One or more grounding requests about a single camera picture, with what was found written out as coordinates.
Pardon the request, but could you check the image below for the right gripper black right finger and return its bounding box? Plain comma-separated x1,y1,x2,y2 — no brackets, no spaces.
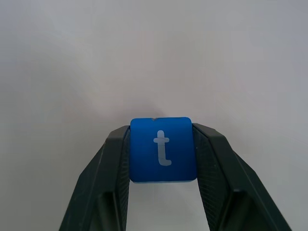
192,122,293,231

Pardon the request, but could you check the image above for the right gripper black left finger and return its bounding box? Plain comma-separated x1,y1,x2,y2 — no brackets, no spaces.
59,125,132,231

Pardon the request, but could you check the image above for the blue tile letter t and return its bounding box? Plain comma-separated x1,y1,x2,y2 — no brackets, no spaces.
129,116,198,184

